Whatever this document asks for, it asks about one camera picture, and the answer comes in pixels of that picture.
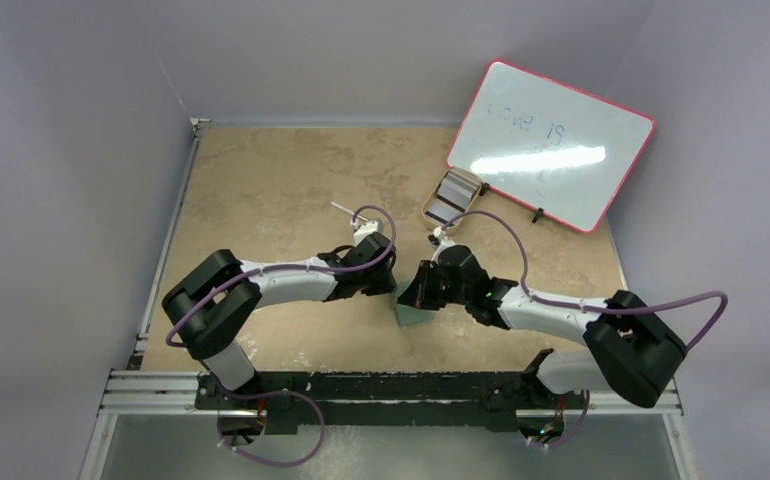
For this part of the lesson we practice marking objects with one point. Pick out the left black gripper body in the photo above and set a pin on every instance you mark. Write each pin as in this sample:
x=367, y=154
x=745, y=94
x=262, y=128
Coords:
x=376, y=283

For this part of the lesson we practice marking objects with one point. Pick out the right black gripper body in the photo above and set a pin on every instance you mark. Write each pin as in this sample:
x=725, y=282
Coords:
x=421, y=289

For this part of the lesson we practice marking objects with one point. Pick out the green card holder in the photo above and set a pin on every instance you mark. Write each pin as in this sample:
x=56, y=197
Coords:
x=408, y=316

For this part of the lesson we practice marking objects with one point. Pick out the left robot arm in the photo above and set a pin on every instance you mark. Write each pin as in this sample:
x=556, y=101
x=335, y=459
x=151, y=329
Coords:
x=211, y=304

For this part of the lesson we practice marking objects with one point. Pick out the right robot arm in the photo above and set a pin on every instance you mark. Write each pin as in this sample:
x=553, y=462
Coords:
x=623, y=348

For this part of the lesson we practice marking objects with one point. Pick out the loose striped card in tray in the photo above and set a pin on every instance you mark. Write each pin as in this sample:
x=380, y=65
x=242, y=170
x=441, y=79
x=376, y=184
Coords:
x=440, y=213

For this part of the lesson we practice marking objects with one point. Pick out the stack of cards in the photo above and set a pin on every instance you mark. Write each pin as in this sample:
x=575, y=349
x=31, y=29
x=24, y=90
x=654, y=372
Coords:
x=458, y=189

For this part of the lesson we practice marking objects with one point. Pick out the green tipped marker pen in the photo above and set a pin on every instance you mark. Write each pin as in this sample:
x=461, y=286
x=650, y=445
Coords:
x=344, y=209

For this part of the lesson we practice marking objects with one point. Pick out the beige oval tray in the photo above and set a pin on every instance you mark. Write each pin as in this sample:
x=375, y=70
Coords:
x=432, y=198

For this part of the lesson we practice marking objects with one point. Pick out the pink framed whiteboard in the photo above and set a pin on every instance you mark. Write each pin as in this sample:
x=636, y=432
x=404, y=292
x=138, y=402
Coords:
x=554, y=148

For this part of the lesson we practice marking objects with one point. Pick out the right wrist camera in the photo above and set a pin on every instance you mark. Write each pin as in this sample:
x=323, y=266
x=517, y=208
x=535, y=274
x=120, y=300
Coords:
x=439, y=241

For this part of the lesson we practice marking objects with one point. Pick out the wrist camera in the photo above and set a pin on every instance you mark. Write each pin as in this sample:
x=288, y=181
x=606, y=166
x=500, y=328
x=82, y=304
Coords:
x=362, y=229
x=439, y=241

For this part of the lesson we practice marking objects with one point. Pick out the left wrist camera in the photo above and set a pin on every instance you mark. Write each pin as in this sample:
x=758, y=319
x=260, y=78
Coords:
x=362, y=229

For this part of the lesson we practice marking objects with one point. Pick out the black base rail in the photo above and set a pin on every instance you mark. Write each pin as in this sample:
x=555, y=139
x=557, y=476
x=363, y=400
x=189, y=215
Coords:
x=281, y=402

